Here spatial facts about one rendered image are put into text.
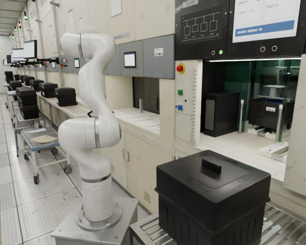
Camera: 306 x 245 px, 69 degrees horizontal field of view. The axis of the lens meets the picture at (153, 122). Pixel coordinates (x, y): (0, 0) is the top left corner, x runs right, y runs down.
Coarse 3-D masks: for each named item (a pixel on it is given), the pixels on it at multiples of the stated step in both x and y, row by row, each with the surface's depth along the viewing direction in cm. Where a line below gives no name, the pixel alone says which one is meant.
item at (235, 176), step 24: (168, 168) 80; (192, 168) 79; (216, 168) 75; (240, 168) 78; (168, 192) 77; (192, 192) 66; (216, 192) 64; (240, 192) 65; (264, 192) 73; (192, 216) 68; (216, 216) 60; (240, 216) 68
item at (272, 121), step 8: (272, 88) 153; (256, 96) 165; (264, 96) 160; (272, 96) 154; (256, 104) 156; (264, 104) 151; (272, 104) 147; (280, 104) 143; (288, 104) 149; (256, 112) 157; (264, 112) 152; (272, 112) 148; (288, 112) 151; (256, 120) 158; (264, 120) 153; (272, 120) 148; (288, 120) 152; (256, 128) 161; (272, 128) 149; (288, 128) 160
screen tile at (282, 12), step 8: (272, 0) 89; (280, 0) 86; (288, 0) 84; (296, 0) 82; (280, 8) 87; (288, 8) 85; (264, 16) 92; (272, 16) 90; (280, 16) 87; (288, 16) 85
